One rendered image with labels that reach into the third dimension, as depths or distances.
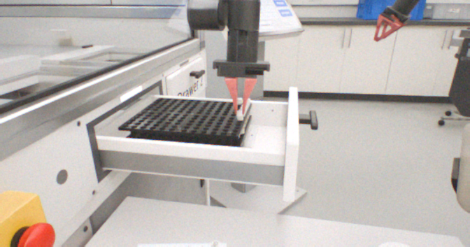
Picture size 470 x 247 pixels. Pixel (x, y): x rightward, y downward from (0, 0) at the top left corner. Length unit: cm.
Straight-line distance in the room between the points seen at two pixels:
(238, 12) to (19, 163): 38
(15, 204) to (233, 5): 41
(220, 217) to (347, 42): 313
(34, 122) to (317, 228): 45
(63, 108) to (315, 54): 317
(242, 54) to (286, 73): 299
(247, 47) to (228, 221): 30
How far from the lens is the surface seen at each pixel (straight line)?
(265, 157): 47
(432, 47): 383
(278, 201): 178
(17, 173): 45
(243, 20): 52
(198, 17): 55
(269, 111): 69
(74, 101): 50
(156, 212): 57
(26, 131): 45
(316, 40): 347
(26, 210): 41
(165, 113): 62
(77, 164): 53
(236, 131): 53
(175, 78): 81
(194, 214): 56
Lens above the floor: 112
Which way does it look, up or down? 22 degrees down
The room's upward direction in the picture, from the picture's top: straight up
